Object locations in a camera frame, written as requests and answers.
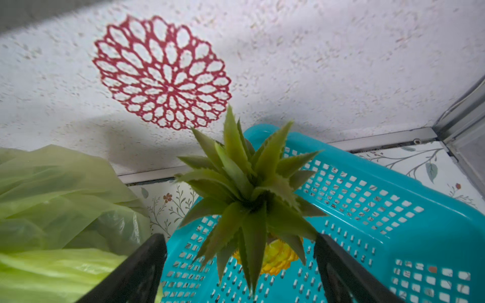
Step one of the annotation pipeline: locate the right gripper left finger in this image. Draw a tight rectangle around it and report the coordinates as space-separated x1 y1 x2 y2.
77 234 167 303

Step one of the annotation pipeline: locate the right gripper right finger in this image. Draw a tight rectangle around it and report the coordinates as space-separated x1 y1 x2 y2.
314 234 403 303

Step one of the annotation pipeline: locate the pineapple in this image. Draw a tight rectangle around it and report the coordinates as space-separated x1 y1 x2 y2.
175 109 324 294

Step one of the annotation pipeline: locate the green avocado plastic bag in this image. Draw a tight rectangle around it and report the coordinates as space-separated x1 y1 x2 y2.
1 145 151 255
1 247 137 302

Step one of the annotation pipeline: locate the teal plastic basket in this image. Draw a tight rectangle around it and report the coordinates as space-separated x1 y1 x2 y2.
162 133 484 302

